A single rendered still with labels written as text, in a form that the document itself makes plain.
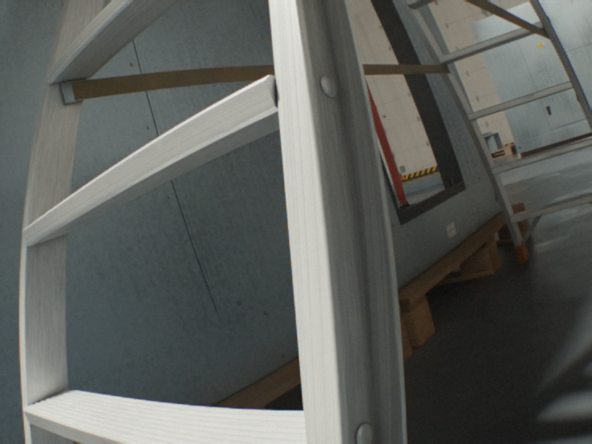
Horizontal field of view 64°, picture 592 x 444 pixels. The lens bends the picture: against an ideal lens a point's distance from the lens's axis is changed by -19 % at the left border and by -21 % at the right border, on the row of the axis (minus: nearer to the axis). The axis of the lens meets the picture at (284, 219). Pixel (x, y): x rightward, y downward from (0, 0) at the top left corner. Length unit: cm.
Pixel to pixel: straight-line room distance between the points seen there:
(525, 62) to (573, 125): 111
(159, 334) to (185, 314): 9
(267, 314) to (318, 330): 112
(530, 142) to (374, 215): 750
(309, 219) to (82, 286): 87
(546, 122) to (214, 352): 683
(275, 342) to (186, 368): 28
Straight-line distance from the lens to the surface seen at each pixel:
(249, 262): 138
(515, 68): 781
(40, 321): 70
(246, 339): 135
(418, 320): 172
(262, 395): 126
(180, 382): 124
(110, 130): 125
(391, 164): 206
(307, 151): 31
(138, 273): 120
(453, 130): 244
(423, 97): 239
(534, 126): 778
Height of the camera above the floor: 56
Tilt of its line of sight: 2 degrees down
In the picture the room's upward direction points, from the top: 19 degrees counter-clockwise
